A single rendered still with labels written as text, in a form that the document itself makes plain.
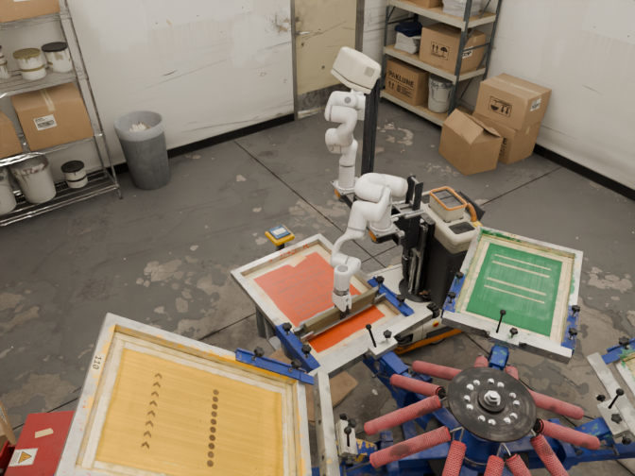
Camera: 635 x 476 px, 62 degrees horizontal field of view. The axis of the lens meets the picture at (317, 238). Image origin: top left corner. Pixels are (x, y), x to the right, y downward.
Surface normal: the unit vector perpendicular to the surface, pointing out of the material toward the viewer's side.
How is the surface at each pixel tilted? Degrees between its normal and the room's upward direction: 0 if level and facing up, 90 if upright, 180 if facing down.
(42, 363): 0
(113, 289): 0
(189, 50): 90
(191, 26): 90
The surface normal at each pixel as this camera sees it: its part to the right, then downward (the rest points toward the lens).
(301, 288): 0.00, -0.78
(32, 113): 0.48, 0.51
